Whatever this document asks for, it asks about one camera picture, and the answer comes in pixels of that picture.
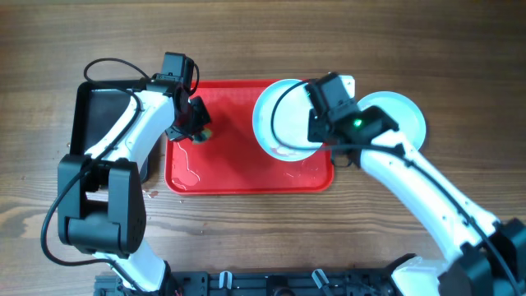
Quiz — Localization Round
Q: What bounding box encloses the light blue plate bottom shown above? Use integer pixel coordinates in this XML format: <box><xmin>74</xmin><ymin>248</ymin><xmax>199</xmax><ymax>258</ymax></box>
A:
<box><xmin>358</xmin><ymin>91</ymin><xmax>427</xmax><ymax>150</ymax></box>

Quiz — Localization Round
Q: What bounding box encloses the black rectangular water tray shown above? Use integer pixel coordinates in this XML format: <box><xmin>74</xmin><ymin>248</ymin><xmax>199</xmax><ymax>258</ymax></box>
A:
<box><xmin>69</xmin><ymin>81</ymin><xmax>131</xmax><ymax>155</ymax></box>

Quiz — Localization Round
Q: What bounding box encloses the green and yellow sponge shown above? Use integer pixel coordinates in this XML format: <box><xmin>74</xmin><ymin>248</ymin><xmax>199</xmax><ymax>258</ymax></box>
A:
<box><xmin>192</xmin><ymin>128</ymin><xmax>212</xmax><ymax>144</ymax></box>

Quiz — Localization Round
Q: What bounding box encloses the black cable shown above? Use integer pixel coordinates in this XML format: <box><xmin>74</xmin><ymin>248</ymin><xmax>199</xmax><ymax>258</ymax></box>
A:
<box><xmin>270</xmin><ymin>78</ymin><xmax>523</xmax><ymax>296</ymax></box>
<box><xmin>39</xmin><ymin>57</ymin><xmax>201</xmax><ymax>294</ymax></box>

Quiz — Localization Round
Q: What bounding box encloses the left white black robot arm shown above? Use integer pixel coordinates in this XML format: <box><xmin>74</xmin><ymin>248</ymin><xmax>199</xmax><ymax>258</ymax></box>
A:
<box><xmin>40</xmin><ymin>53</ymin><xmax>211</xmax><ymax>295</ymax></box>

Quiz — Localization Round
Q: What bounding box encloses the red plastic serving tray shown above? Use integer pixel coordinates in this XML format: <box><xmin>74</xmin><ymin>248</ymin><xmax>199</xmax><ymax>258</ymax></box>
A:
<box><xmin>164</xmin><ymin>80</ymin><xmax>335</xmax><ymax>195</ymax></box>

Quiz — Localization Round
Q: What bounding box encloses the right black cable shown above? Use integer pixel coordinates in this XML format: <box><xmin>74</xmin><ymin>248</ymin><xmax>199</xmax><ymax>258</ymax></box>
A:
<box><xmin>270</xmin><ymin>78</ymin><xmax>523</xmax><ymax>296</ymax></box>

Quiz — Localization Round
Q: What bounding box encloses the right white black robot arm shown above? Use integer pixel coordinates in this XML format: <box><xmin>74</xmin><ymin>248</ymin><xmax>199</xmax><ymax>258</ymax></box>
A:
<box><xmin>305</xmin><ymin>73</ymin><xmax>525</xmax><ymax>295</ymax></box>

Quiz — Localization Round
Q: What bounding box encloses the left black cable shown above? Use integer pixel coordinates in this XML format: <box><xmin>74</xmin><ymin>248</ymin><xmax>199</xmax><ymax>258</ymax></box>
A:
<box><xmin>39</xmin><ymin>57</ymin><xmax>201</xmax><ymax>294</ymax></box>

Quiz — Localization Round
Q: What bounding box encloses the light blue plate top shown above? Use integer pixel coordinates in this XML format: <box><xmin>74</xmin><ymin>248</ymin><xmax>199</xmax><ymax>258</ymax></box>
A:
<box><xmin>252</xmin><ymin>79</ymin><xmax>322</xmax><ymax>162</ymax></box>

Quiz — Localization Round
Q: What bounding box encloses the light blue plate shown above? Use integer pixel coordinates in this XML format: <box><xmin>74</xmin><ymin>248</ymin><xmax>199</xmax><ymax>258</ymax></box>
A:
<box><xmin>252</xmin><ymin>79</ymin><xmax>322</xmax><ymax>162</ymax></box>
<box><xmin>358</xmin><ymin>91</ymin><xmax>427</xmax><ymax>150</ymax></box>

